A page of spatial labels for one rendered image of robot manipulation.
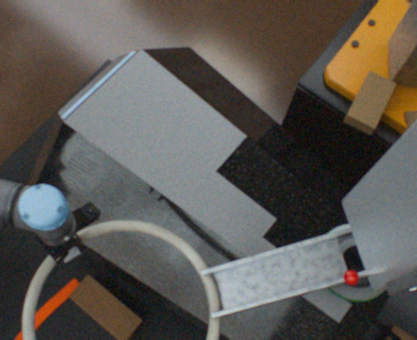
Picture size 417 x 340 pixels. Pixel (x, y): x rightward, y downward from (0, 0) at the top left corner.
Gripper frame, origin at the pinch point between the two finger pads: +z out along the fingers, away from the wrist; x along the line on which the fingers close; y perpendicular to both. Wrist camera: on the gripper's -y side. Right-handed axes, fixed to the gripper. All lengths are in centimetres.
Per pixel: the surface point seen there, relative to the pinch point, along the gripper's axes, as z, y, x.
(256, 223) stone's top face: 3, -42, 28
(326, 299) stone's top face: 2, -40, 57
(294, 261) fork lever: -10, -37, 43
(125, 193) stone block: 9.8, -21.0, -5.5
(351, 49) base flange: 8, -116, 5
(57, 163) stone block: 15.2, -12.5, -29.2
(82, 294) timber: 79, 7, -5
